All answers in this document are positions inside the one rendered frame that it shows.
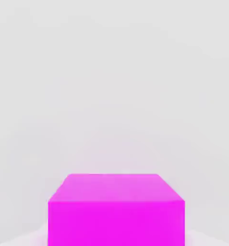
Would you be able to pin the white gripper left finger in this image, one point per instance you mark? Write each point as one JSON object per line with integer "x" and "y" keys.
{"x": 35, "y": 239}

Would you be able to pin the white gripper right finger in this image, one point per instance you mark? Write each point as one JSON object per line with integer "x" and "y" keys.
{"x": 198, "y": 240}

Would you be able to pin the small magenta cube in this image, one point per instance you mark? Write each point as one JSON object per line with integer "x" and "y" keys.
{"x": 116, "y": 221}

